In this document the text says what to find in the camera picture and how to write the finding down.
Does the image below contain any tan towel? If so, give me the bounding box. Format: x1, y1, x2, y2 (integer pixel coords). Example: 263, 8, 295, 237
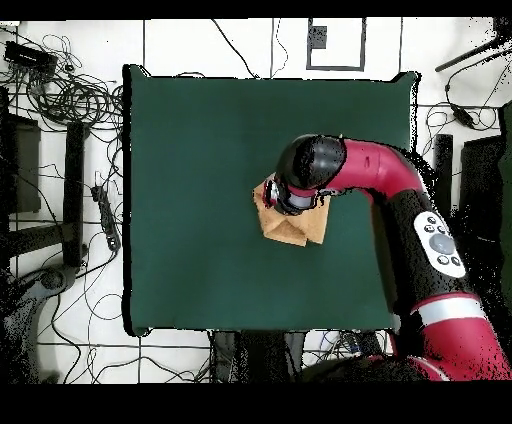
252, 175, 332, 248

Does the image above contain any black flat panel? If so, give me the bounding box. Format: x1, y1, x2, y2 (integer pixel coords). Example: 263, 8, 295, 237
458, 135, 506, 241
0, 113, 42, 215

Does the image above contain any dark green table cloth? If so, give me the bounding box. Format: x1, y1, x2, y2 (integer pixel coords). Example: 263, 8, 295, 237
121, 63, 422, 337

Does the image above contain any black power strip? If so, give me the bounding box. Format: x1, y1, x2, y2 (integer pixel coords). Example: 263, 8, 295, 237
345, 331, 386, 358
90, 184, 122, 253

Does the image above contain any black power adapter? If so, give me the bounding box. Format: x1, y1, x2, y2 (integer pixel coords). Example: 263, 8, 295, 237
451, 106, 477, 129

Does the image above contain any grey stand base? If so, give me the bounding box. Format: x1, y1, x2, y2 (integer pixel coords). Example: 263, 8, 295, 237
0, 263, 79, 385

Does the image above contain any black stand crossbar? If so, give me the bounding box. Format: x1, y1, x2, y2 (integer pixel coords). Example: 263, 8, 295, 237
7, 222, 67, 257

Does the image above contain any black rod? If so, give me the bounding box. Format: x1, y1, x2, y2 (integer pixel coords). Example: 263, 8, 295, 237
434, 38, 501, 73

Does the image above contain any black electronics box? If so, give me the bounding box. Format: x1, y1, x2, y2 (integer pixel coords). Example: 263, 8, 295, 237
3, 40, 59, 75

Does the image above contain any tangle of black cables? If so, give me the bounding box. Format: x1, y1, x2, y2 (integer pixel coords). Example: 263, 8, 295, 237
7, 33, 124, 131

